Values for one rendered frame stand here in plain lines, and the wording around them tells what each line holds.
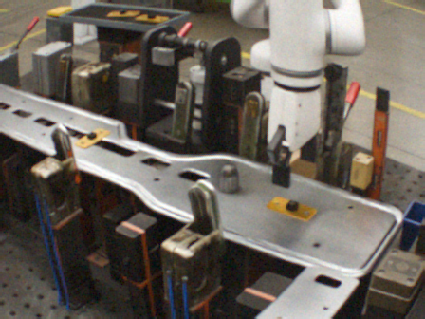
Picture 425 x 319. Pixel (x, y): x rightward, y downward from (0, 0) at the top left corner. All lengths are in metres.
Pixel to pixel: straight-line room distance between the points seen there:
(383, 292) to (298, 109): 0.32
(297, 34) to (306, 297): 0.38
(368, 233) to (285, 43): 0.35
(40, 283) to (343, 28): 0.90
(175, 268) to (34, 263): 0.63
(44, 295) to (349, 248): 0.71
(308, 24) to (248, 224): 0.36
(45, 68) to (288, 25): 0.84
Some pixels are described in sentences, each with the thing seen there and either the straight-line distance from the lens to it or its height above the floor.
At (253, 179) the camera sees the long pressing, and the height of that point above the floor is 1.00.
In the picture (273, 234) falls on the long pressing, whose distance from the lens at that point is 1.09.
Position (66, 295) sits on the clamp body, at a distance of 1.37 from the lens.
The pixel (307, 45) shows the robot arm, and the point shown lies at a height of 1.31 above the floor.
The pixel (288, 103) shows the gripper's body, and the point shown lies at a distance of 1.01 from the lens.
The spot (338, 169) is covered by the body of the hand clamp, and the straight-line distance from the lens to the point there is 1.23.
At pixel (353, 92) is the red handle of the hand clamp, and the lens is 1.27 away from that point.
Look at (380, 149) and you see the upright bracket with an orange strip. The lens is 1.19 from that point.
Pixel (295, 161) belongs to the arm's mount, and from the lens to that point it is 1.71.
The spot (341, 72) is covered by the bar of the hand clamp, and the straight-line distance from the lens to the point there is 1.17.
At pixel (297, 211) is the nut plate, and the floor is 1.00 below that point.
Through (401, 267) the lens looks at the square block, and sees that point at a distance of 0.93.
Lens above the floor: 1.62
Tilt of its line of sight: 29 degrees down
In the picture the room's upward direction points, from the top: 1 degrees counter-clockwise
